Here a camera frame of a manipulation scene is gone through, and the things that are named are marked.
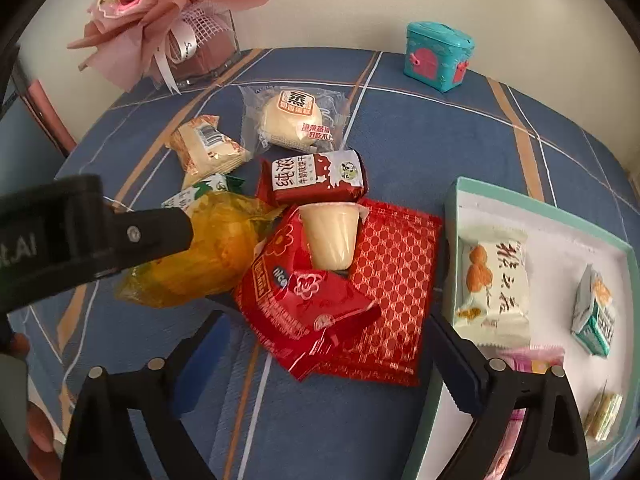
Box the yellow soft bread bag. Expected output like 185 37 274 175
115 191 284 309

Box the green white cracker pack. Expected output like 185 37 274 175
570 264 616 359

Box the teal shallow cardboard tray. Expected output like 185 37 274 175
399 175 637 480

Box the small green sandwich cracker pack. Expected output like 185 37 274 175
584 382 624 444

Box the round bun clear wrapper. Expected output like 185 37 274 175
240 84 350 154

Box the green white cookie pack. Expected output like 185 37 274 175
160 174 244 210

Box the pink snack packet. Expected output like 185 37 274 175
487 343 566 480

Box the white almond snack pack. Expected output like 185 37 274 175
452 226 530 348

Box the red white milk snack pack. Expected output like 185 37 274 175
256 150 369 206

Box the red patterned flat packet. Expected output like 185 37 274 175
314 198 442 387

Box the beige barcode snack pack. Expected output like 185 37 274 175
166 115 250 188

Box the red flower snack bag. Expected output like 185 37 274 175
232 207 381 380

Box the pink flower bouquet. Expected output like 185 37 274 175
67 0 269 91

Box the cream pudding cup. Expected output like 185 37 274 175
298 203 369 271

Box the teal toy chest box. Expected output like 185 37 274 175
404 22 475 92

